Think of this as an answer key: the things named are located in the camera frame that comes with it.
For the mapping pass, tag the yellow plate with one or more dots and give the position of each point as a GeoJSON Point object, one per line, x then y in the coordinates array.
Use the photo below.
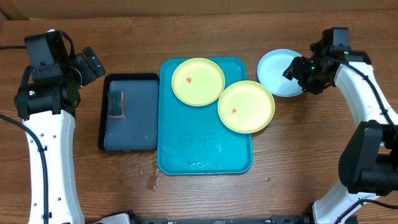
{"type": "Point", "coordinates": [246, 107]}
{"type": "Point", "coordinates": [198, 81]}

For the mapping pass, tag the teal plastic tray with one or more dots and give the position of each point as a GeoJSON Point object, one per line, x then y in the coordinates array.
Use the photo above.
{"type": "Point", "coordinates": [193, 140]}

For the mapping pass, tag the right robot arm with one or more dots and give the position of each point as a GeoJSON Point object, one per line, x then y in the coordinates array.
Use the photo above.
{"type": "Point", "coordinates": [367, 167]}

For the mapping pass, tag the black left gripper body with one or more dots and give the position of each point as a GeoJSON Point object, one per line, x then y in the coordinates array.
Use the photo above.
{"type": "Point", "coordinates": [81, 64]}

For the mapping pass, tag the green orange sponge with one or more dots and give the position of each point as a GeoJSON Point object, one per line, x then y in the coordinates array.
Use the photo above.
{"type": "Point", "coordinates": [116, 104]}

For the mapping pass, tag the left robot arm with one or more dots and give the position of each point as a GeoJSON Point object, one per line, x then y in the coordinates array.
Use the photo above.
{"type": "Point", "coordinates": [46, 102]}

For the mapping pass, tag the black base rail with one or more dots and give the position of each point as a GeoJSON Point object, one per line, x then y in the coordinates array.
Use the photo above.
{"type": "Point", "coordinates": [129, 217]}

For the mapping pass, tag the light blue plate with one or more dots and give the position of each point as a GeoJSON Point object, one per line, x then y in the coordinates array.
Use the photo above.
{"type": "Point", "coordinates": [270, 73]}

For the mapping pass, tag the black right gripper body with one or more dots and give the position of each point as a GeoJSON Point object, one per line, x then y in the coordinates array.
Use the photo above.
{"type": "Point", "coordinates": [298, 72]}

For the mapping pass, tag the black water tray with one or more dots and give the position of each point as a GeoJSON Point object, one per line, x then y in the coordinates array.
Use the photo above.
{"type": "Point", "coordinates": [138, 131]}

